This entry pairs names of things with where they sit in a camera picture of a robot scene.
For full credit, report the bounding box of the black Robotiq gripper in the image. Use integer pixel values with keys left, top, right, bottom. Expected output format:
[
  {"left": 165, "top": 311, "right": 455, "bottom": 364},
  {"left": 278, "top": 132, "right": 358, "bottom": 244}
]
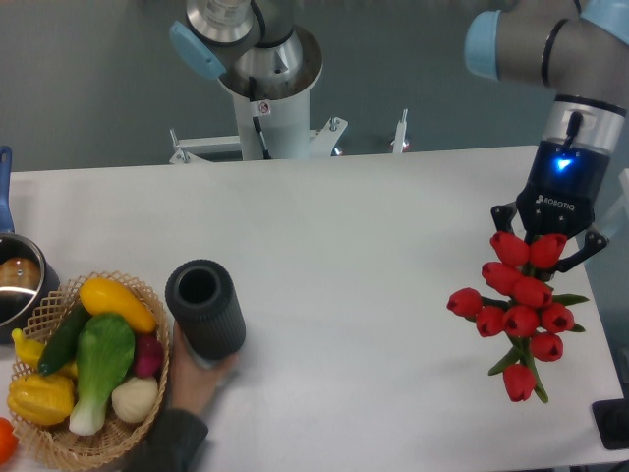
[{"left": 490, "top": 141, "right": 610, "bottom": 273}]

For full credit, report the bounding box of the red tulip bouquet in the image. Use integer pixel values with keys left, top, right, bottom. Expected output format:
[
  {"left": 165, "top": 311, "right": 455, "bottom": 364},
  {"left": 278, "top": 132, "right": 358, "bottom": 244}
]
[{"left": 446, "top": 230, "right": 588, "bottom": 403}]

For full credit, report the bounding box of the dark grey ribbed vase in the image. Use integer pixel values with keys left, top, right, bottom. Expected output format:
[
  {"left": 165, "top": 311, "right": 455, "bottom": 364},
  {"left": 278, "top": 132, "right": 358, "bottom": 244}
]
[{"left": 165, "top": 260, "right": 247, "bottom": 362}]

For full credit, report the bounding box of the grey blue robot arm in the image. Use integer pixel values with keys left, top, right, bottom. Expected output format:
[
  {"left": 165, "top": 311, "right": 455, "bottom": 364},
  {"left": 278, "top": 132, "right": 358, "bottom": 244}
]
[{"left": 169, "top": 1, "right": 628, "bottom": 280}]

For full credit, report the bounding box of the dark sleeved forearm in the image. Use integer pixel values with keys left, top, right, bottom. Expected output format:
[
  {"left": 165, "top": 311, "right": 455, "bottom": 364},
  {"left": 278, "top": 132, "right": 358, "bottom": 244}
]
[{"left": 122, "top": 408, "right": 208, "bottom": 472}]

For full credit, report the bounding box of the person's hand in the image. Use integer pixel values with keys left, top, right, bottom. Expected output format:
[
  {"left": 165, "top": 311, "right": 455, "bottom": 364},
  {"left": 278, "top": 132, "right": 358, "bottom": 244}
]
[{"left": 169, "top": 323, "right": 240, "bottom": 423}]

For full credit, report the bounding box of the black device at table edge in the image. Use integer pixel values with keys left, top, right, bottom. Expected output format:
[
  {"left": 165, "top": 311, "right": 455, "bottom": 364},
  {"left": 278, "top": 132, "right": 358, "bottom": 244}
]
[{"left": 592, "top": 399, "right": 628, "bottom": 450}]

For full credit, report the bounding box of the white garlic bulb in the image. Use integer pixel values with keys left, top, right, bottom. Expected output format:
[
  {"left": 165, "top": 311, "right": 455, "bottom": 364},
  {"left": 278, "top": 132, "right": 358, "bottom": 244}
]
[{"left": 111, "top": 378, "right": 158, "bottom": 424}]

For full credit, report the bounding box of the yellow squash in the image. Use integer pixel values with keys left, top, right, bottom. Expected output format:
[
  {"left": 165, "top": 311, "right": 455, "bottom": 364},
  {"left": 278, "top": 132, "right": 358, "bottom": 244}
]
[{"left": 79, "top": 277, "right": 157, "bottom": 334}]

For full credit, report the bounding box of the green bok choy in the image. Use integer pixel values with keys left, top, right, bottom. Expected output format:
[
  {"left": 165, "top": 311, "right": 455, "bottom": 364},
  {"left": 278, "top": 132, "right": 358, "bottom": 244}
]
[{"left": 69, "top": 313, "right": 135, "bottom": 436}]

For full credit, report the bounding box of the dark green cucumber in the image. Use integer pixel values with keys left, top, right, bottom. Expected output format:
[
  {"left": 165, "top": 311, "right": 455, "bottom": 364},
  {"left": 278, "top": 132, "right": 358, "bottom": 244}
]
[{"left": 37, "top": 302, "right": 91, "bottom": 376}]

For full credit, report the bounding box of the yellow bell pepper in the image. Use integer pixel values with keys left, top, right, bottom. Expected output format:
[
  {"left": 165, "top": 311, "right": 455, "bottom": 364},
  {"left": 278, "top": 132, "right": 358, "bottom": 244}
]
[{"left": 7, "top": 373, "right": 75, "bottom": 426}]

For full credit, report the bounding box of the yellow banana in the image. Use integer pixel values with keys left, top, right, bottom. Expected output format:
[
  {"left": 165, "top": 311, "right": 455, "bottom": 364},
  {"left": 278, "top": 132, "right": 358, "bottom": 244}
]
[{"left": 10, "top": 327, "right": 80, "bottom": 379}]

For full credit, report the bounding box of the woven wicker basket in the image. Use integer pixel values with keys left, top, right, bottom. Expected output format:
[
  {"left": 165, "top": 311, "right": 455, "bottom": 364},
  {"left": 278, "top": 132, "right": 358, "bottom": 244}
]
[{"left": 10, "top": 271, "right": 170, "bottom": 471}]

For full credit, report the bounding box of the orange fruit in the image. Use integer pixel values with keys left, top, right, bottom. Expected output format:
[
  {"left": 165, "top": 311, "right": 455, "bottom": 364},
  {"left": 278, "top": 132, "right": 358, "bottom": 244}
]
[{"left": 0, "top": 417, "right": 19, "bottom": 465}]

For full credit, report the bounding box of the white base bracket with bolts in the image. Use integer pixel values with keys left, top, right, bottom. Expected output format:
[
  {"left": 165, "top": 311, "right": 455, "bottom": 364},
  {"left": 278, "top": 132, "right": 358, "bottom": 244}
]
[{"left": 168, "top": 108, "right": 411, "bottom": 165}]

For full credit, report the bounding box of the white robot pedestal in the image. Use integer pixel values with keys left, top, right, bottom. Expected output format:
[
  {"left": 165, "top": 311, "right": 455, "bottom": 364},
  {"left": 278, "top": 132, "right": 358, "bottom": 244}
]
[{"left": 220, "top": 26, "right": 322, "bottom": 133}]

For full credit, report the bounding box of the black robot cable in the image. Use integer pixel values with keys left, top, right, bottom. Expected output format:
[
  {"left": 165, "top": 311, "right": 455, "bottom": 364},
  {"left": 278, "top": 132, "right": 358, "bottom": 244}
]
[{"left": 247, "top": 76, "right": 272, "bottom": 160}]

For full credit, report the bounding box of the blue handled steel pot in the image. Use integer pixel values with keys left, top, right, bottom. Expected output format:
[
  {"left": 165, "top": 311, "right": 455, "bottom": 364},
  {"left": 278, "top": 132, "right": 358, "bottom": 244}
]
[{"left": 1, "top": 146, "right": 60, "bottom": 345}]

